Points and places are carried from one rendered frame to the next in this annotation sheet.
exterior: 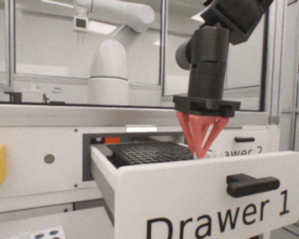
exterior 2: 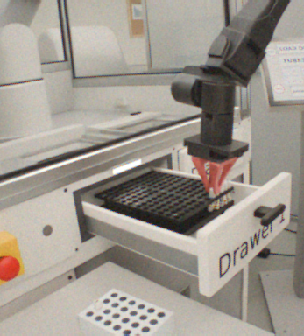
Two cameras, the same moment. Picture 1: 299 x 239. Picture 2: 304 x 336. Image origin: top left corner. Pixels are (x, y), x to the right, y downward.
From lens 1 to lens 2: 0.36 m
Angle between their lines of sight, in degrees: 25
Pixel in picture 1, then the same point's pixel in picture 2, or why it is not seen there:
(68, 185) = (69, 251)
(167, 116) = (149, 143)
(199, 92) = (216, 141)
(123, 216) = (209, 260)
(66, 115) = (53, 176)
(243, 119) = not seen: hidden behind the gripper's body
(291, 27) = not seen: outside the picture
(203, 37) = (216, 93)
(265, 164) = (272, 192)
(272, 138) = (244, 134)
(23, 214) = (33, 294)
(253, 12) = (252, 65)
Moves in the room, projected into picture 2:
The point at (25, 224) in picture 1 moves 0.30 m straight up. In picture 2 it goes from (54, 301) to (18, 141)
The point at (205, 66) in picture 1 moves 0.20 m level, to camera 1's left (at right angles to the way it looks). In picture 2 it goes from (221, 118) to (102, 138)
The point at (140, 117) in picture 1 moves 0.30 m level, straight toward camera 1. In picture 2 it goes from (123, 153) to (201, 195)
